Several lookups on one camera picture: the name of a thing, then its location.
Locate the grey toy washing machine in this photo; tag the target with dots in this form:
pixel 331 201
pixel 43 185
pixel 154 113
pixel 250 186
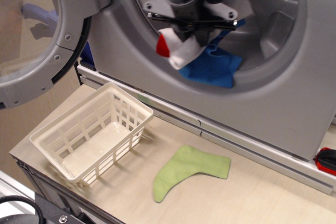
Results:
pixel 283 91

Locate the blue felt cloth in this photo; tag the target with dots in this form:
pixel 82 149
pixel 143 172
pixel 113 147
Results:
pixel 211 64

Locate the red felt cloth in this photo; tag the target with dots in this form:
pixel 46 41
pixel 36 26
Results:
pixel 162 48

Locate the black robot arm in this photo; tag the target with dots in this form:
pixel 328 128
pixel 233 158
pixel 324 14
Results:
pixel 193 18

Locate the blue plastic handle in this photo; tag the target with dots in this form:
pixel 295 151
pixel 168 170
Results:
pixel 49 18

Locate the red and black tool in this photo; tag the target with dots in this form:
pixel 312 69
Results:
pixel 325 160

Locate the grey round washer door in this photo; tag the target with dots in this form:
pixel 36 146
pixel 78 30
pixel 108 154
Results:
pixel 33 55

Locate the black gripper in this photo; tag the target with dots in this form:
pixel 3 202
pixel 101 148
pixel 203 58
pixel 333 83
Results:
pixel 191 13

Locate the black metal bracket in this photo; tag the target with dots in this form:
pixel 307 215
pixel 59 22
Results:
pixel 54 214

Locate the green felt sock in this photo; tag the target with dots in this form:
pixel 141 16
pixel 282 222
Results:
pixel 186 162

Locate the white felt cloth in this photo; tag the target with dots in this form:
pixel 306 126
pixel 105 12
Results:
pixel 178 53

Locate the white plastic laundry basket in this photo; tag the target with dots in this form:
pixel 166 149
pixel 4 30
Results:
pixel 89 138

